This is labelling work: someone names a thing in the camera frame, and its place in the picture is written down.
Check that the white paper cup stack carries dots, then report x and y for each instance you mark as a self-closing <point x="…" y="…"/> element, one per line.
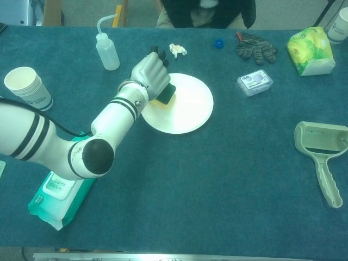
<point x="20" y="80"/>

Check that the white round plate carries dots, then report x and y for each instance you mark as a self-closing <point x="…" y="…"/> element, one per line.
<point x="190" y="108"/>

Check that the teal table cloth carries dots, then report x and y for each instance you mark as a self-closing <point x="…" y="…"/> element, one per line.
<point x="190" y="176"/>

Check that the blue bottle cap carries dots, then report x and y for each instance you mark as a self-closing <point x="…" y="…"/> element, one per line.
<point x="219" y="43"/>

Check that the single white paper cup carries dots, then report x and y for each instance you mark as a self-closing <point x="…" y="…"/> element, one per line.
<point x="338" y="27"/>

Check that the grey striped knit glove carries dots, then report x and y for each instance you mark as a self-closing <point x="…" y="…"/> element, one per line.
<point x="255" y="47"/>

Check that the crumpled white tissue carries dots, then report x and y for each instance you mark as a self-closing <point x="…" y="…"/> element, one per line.
<point x="176" y="49"/>

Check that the seated person dark jacket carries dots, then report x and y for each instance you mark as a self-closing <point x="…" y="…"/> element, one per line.
<point x="206" y="16"/>

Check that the silver metal machine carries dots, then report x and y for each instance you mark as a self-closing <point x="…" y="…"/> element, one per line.
<point x="27" y="11"/>

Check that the pale green lint roller holder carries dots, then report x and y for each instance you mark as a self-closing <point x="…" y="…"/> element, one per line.
<point x="312" y="136"/>

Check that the green wet wipes pack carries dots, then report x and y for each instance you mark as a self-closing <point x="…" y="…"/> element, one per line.
<point x="54" y="201"/>

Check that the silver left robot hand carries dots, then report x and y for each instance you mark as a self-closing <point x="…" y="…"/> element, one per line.
<point x="150" y="73"/>

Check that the aluminium table rail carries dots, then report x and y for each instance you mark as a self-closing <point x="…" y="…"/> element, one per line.
<point x="163" y="257"/>

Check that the orange red pen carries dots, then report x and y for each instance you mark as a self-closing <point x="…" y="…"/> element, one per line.
<point x="238" y="35"/>

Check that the clear squeeze wash bottle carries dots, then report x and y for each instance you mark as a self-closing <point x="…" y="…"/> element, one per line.
<point x="108" y="54"/>

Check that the black flat device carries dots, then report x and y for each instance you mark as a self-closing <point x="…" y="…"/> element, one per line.
<point x="2" y="28"/>

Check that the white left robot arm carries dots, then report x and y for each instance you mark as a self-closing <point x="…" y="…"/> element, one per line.
<point x="114" y="117"/>

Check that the clear purple floss box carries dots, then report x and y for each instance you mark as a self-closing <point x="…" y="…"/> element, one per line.
<point x="254" y="83"/>

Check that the green yellow sponge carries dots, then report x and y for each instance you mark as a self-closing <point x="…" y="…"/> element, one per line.
<point x="167" y="96"/>

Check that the yellow green tissue pack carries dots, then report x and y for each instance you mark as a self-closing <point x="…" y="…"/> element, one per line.
<point x="310" y="49"/>

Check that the wooden chair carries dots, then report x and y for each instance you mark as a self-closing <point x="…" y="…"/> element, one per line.
<point x="125" y="13"/>

